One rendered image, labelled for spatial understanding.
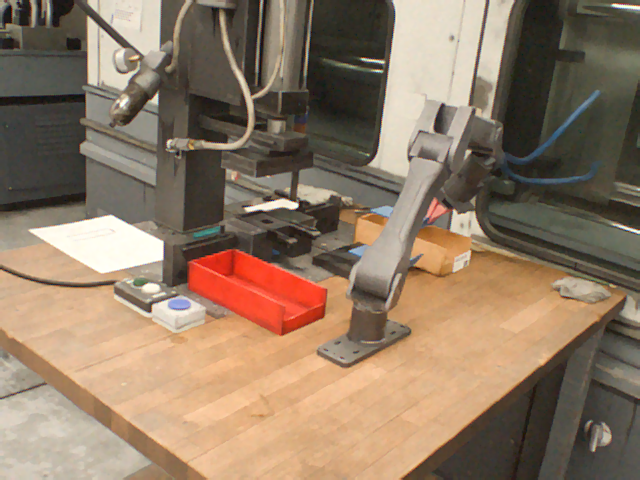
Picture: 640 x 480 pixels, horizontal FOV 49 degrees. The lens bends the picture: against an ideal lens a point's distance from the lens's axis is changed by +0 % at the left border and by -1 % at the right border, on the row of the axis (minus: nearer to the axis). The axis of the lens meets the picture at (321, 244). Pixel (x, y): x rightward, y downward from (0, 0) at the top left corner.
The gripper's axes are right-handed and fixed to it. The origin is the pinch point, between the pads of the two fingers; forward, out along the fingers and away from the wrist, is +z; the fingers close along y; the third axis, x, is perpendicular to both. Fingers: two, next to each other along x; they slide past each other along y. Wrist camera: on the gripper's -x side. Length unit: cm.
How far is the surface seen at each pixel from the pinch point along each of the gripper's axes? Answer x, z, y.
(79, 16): -280, 305, 500
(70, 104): -103, 194, 253
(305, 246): 20.6, 17.1, 12.0
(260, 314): 54, 8, -4
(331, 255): 20.0, 13.4, 5.8
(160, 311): 68, 13, 6
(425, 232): -5.7, 6.5, 0.4
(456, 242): -5.7, 1.9, -6.9
